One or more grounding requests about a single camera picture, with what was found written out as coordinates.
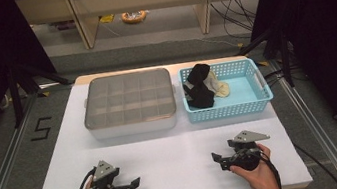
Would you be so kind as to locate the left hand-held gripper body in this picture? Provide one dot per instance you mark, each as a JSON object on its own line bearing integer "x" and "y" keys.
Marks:
{"x": 102, "y": 171}

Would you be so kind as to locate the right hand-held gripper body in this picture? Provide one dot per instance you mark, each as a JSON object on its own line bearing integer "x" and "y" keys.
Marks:
{"x": 248, "y": 158}

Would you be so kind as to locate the white divided storage box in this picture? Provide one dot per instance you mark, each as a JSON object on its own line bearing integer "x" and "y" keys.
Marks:
{"x": 134, "y": 129}

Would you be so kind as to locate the beige sock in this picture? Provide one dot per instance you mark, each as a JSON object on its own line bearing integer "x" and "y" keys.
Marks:
{"x": 222, "y": 90}

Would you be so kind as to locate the blue plastic basket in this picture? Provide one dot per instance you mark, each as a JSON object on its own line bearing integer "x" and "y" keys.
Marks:
{"x": 243, "y": 90}

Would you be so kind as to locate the person's right hand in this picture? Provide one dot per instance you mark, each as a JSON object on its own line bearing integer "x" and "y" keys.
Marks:
{"x": 265, "y": 177}

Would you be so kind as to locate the white table board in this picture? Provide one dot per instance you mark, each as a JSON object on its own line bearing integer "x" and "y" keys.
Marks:
{"x": 65, "y": 163}

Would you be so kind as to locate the yellow black floor tape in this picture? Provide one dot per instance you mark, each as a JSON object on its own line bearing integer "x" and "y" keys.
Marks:
{"x": 263, "y": 63}
{"x": 43, "y": 94}

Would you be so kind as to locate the black metal stand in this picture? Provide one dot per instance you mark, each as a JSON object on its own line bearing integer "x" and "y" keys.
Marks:
{"x": 15, "y": 97}
{"x": 285, "y": 57}

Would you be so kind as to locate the dark purple item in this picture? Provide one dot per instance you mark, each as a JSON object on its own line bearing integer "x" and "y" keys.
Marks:
{"x": 66, "y": 25}

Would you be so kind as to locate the yellow packet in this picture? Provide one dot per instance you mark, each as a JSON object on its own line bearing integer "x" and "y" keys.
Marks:
{"x": 107, "y": 18}

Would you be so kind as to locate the orange tape roll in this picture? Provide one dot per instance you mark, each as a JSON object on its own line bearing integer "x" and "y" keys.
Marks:
{"x": 134, "y": 17}

